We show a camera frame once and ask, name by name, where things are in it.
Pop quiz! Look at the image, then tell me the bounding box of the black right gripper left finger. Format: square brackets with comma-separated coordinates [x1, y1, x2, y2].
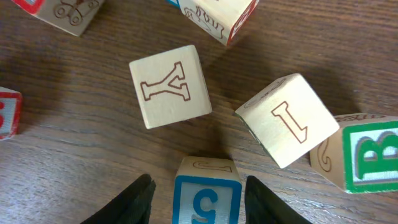
[81, 174, 156, 224]

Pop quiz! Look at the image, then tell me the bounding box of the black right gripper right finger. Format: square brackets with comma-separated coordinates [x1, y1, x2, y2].
[244, 175, 311, 224]

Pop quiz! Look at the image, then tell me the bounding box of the wooden block blue S top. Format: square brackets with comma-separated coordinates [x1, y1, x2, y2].
[172, 156, 243, 224]

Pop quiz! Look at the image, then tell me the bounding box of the wooden block blue D side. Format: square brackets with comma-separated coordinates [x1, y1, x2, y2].
[1, 87, 22, 141]

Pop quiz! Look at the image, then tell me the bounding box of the wooden block green side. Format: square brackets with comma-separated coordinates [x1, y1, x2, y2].
[235, 73, 339, 168]

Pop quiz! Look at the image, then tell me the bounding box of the wooden block green B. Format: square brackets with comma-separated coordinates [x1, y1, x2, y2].
[310, 113, 397, 194]

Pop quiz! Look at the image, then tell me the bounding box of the wooden block Y red side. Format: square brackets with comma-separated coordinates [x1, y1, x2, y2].
[129, 45, 212, 129]

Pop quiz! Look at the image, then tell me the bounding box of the plain wooden block hourglass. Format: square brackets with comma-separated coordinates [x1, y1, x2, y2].
[179, 0, 259, 46]

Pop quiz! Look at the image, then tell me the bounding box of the wooden block red top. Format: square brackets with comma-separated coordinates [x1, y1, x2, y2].
[12, 0, 105, 37]

